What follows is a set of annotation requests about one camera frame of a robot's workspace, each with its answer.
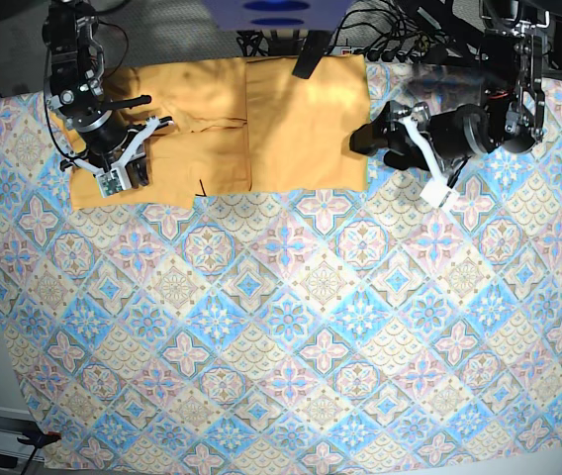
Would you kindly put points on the yellow T-shirt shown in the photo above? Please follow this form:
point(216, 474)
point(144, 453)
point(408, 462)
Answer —
point(241, 125)

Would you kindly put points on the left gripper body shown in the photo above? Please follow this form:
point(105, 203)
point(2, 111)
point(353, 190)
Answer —
point(447, 141)

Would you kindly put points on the white power strip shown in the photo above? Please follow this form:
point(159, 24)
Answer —
point(380, 55)

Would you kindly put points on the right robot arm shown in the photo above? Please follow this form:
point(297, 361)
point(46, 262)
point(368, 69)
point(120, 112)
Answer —
point(75, 63)

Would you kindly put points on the patterned blue tile tablecloth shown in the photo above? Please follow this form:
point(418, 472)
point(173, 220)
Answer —
point(307, 332)

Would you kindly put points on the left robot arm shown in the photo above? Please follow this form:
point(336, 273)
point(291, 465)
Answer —
point(510, 111)

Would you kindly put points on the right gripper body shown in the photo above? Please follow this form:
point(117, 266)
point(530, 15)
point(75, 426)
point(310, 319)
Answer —
point(111, 144)

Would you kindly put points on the black clamp at table edge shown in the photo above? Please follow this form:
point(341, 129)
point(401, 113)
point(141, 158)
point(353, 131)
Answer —
point(315, 46)

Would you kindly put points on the purple base camera mount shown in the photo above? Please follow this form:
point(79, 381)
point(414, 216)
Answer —
point(242, 15)

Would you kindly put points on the white aluminium rail box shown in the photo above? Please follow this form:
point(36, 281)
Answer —
point(13, 424)

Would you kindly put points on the orange black clamp bottom left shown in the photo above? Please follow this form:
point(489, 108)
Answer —
point(38, 439)

